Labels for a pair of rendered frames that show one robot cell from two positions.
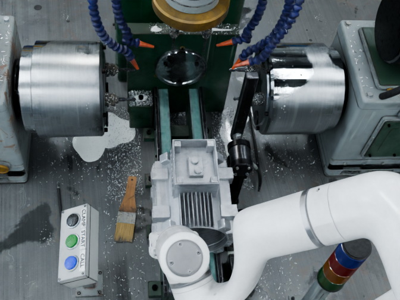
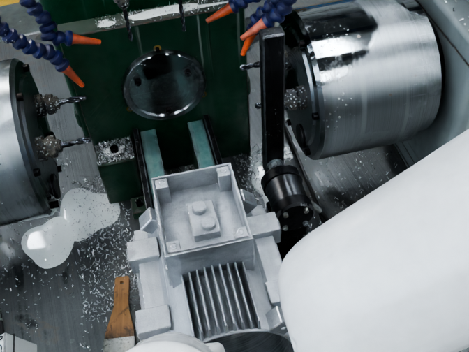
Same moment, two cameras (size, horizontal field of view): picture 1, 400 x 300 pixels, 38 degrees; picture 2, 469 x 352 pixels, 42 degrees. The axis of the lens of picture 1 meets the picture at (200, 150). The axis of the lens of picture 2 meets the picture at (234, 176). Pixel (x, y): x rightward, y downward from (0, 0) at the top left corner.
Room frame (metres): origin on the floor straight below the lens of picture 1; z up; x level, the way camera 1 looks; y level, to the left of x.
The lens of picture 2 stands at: (0.25, -0.06, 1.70)
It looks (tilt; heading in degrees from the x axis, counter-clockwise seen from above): 48 degrees down; 3
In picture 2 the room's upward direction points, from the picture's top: 5 degrees counter-clockwise
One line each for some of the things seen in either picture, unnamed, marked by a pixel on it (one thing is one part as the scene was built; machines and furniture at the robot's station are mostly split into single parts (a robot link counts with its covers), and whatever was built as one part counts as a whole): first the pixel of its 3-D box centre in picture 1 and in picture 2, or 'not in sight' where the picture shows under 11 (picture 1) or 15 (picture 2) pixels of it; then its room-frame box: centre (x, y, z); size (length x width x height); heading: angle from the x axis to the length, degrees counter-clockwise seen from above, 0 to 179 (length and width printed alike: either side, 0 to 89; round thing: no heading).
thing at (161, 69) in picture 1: (180, 68); (164, 87); (1.07, 0.09, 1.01); 0.15 x 0.02 x 0.15; 103
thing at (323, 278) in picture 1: (333, 275); not in sight; (0.52, -0.34, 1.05); 0.06 x 0.06 x 0.04
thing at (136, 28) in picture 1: (178, 62); (162, 84); (1.13, 0.11, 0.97); 0.30 x 0.11 x 0.34; 103
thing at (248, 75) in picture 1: (243, 108); (273, 108); (0.88, -0.09, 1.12); 0.04 x 0.03 x 0.26; 13
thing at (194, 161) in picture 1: (194, 169); (202, 225); (0.69, 0.01, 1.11); 0.12 x 0.11 x 0.07; 12
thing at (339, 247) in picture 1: (352, 250); not in sight; (0.52, -0.34, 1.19); 0.06 x 0.06 x 0.04
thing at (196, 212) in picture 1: (191, 203); (215, 293); (0.66, 0.00, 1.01); 0.20 x 0.19 x 0.19; 12
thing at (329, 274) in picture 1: (339, 267); not in sight; (0.52, -0.34, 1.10); 0.06 x 0.06 x 0.04
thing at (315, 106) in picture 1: (303, 88); (366, 72); (1.05, -0.25, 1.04); 0.41 x 0.25 x 0.25; 103
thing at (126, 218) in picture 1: (128, 208); (120, 330); (0.72, 0.17, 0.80); 0.21 x 0.05 x 0.01; 5
